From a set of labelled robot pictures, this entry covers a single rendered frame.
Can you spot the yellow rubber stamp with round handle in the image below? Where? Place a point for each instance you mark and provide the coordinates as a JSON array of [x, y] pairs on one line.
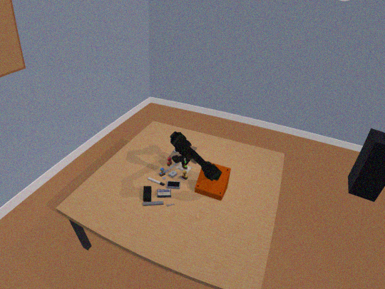
[[184, 175]]

